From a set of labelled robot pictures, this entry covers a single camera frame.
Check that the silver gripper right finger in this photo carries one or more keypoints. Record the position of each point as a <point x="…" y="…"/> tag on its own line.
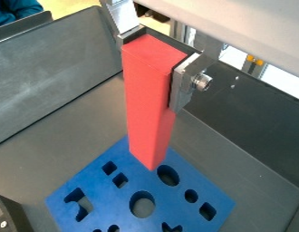
<point x="188" y="77"/>

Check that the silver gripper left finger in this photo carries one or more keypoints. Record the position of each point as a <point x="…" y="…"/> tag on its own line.
<point x="120" y="13"/>

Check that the red rectangular block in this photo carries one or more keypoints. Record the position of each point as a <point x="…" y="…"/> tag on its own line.
<point x="150" y="60"/>

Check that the person in blue clothing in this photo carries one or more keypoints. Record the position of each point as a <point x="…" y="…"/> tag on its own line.
<point x="18" y="9"/>

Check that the blue shape sorter board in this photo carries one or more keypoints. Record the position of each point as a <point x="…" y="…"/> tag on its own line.
<point x="118" y="196"/>

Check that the black device corner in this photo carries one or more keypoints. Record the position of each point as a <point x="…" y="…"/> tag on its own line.
<point x="14" y="220"/>

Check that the grey tray enclosure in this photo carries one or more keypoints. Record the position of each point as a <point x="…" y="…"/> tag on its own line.
<point x="63" y="115"/>

